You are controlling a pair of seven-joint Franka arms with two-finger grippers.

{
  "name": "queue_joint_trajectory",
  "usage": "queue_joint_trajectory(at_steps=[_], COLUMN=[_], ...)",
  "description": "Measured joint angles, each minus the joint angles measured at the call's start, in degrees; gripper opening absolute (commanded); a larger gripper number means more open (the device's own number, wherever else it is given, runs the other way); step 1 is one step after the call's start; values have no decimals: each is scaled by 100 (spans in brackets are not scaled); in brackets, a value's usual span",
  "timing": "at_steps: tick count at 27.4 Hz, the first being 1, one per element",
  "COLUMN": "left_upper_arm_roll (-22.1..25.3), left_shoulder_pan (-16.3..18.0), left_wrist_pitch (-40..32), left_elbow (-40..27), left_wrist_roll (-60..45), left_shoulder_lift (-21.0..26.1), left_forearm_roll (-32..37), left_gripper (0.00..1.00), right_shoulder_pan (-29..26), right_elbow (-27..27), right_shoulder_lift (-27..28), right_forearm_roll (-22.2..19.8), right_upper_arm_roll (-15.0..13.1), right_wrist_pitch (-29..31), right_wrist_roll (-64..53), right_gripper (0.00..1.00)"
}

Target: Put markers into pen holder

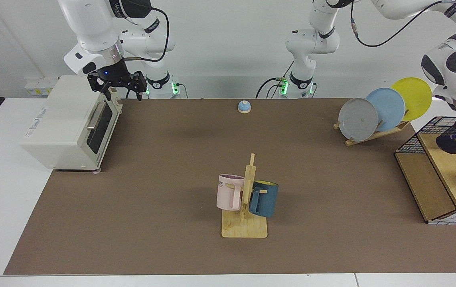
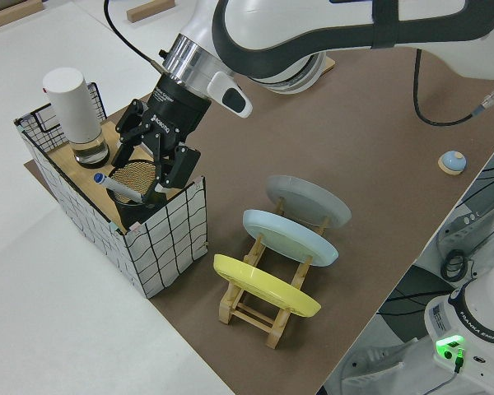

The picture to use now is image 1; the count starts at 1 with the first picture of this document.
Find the small blue round thing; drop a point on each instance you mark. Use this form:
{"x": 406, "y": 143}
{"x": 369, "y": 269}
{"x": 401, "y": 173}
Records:
{"x": 244, "y": 106}

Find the light blue plate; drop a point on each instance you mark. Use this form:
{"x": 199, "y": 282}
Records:
{"x": 389, "y": 105}

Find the white boxes row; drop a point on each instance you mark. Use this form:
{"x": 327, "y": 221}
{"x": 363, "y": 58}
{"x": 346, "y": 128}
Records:
{"x": 40, "y": 87}

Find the brown table cloth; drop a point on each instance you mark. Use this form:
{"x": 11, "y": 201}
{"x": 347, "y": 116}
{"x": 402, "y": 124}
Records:
{"x": 172, "y": 179}

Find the pink cup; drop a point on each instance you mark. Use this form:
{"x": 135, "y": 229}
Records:
{"x": 224, "y": 195}

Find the grey plate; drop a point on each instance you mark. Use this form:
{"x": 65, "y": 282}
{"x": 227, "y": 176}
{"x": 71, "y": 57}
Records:
{"x": 357, "y": 119}

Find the wooden cup stand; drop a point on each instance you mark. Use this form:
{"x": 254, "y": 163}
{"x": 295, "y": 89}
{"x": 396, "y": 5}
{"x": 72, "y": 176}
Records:
{"x": 243, "y": 229}

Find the yellow plate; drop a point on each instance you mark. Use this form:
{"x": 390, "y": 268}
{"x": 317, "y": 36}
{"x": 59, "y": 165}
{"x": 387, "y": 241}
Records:
{"x": 413, "y": 95}

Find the wooden plate rack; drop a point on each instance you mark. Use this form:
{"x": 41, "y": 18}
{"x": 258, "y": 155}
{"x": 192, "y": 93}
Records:
{"x": 371, "y": 137}

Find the pale toaster oven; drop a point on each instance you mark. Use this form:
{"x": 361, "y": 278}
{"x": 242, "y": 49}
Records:
{"x": 64, "y": 115}

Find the dark teal cup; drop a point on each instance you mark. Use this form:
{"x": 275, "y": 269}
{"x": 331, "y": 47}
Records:
{"x": 265, "y": 201}

